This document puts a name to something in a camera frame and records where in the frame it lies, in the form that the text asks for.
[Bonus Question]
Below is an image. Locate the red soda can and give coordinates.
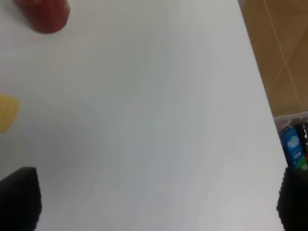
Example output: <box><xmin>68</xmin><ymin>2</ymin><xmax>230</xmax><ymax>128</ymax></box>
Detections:
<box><xmin>13</xmin><ymin>0</ymin><xmax>70</xmax><ymax>34</ymax></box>

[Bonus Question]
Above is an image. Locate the blue carton in bin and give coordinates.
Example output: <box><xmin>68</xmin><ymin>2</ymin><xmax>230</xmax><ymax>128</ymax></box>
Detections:
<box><xmin>279</xmin><ymin>126</ymin><xmax>308</xmax><ymax>170</ymax></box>

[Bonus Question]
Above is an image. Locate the dark bottle in bin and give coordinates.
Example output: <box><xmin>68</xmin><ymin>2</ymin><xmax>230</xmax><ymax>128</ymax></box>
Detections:
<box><xmin>294</xmin><ymin>117</ymin><xmax>308</xmax><ymax>154</ymax></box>

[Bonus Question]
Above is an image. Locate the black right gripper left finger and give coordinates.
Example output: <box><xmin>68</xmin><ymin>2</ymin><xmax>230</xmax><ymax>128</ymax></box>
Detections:
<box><xmin>0</xmin><ymin>167</ymin><xmax>42</xmax><ymax>231</ymax></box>

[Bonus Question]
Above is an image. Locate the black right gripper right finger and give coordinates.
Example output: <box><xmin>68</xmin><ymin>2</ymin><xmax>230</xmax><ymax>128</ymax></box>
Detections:
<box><xmin>276</xmin><ymin>167</ymin><xmax>308</xmax><ymax>231</ymax></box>

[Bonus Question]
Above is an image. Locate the clear plastic storage bin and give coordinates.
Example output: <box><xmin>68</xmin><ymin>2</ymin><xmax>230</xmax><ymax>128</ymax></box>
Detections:
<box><xmin>274</xmin><ymin>112</ymin><xmax>308</xmax><ymax>163</ymax></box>

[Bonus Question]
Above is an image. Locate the orange handled yellow spatula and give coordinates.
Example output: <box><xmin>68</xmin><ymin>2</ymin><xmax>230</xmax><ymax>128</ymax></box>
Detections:
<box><xmin>0</xmin><ymin>93</ymin><xmax>20</xmax><ymax>134</ymax></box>

